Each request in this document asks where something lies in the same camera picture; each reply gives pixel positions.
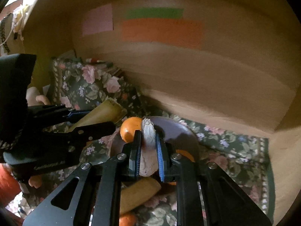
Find yellow banana half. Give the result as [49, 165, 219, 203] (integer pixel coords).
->
[68, 98, 127, 132]

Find person's left hand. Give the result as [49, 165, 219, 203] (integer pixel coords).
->
[25, 87, 51, 189]

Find orange with Dole sticker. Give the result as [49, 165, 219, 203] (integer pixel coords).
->
[120, 117, 142, 143]

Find dark round plate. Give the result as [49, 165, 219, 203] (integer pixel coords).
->
[110, 116, 201, 167]

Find small tangerine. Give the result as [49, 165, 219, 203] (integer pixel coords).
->
[119, 212, 137, 226]

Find floral cushion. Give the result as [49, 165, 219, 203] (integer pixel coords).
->
[52, 58, 145, 117]

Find floral dark green cloth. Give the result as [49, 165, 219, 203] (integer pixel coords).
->
[14, 109, 276, 226]

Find orange sticky note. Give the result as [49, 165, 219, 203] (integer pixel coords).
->
[122, 18, 203, 49]

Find pink sticky note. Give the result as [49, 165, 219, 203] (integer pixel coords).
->
[82, 4, 114, 36]

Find green sticky note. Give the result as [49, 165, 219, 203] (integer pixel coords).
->
[126, 7, 184, 19]

